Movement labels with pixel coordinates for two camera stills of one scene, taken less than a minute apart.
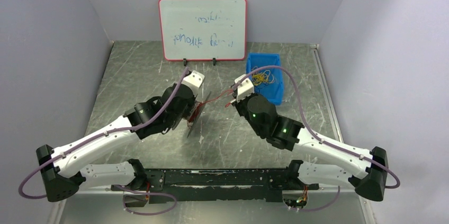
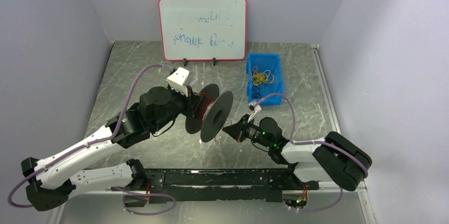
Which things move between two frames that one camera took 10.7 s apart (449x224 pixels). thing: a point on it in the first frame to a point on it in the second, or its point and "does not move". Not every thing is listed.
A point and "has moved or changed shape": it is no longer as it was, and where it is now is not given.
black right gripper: x=237 y=101 to x=241 y=130
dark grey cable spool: x=199 y=106 has moved or changed shape
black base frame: x=214 y=185 does not move
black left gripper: x=191 y=106 does not move
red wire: x=198 y=107 has moved or changed shape
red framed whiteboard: x=204 y=29 does not move
